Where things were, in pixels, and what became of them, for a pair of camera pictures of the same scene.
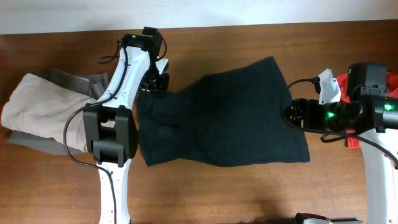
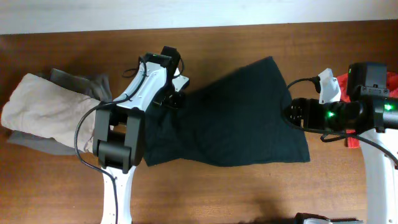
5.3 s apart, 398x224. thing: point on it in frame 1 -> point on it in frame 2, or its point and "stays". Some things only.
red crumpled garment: (352, 140) stays
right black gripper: (296, 111) stays
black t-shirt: (234, 116) stays
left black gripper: (153, 84) -> (173, 99)
